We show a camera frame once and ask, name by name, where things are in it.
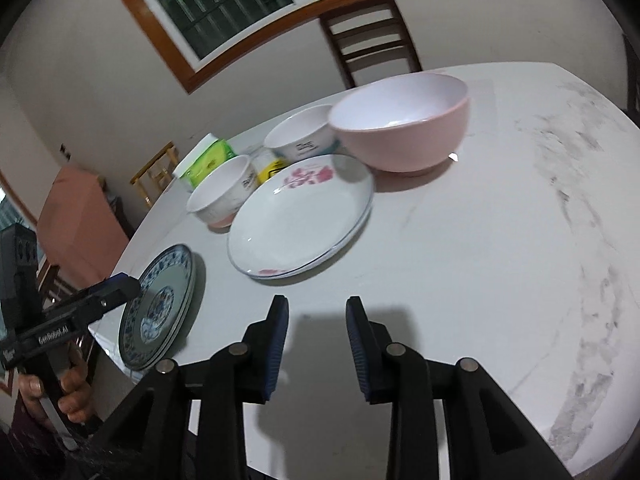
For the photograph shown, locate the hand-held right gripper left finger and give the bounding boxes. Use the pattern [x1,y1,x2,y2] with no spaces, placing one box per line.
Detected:
[85,294,291,480]

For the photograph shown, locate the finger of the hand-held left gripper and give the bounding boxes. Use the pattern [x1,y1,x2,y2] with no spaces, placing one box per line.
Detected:
[74,272,142,330]

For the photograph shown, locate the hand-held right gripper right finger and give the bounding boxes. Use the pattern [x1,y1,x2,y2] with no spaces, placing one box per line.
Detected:
[346,296,576,480]

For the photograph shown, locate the blue patterned plate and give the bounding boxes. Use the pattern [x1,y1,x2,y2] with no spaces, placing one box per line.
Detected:
[118,244,194,362]
[122,254,206,372]

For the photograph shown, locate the white plate pink flowers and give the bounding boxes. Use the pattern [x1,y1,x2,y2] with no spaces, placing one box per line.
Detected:
[227,154,376,280]

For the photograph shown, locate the white bowl blue print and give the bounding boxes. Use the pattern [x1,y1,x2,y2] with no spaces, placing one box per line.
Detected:
[186,155,258,229]
[263,104,342,163]

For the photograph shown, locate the large pink bowl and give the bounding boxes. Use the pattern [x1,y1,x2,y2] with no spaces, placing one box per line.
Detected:
[327,72,472,177]

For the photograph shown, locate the person's left forearm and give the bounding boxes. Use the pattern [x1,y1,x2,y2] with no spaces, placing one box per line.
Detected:
[0,400,108,480]

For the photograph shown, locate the person's left hand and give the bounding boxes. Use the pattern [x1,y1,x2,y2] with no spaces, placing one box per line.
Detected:
[17,347,96,427]

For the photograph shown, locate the dark wooden chair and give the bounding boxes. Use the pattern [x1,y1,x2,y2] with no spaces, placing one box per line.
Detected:
[35,255,101,376]
[319,0,423,90]

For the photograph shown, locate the wooden framed window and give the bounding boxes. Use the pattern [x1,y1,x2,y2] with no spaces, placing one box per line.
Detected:
[97,0,466,95]
[0,170,39,241]

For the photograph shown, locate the light wooden stool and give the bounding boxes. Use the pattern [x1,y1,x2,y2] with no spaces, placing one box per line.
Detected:
[130,141,181,208]

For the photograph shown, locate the green tissue pack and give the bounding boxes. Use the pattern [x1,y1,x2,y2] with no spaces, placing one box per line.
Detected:
[172,133,237,193]

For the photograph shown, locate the yellow round warning sticker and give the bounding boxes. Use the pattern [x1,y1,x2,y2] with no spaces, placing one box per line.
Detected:
[252,150,289,186]

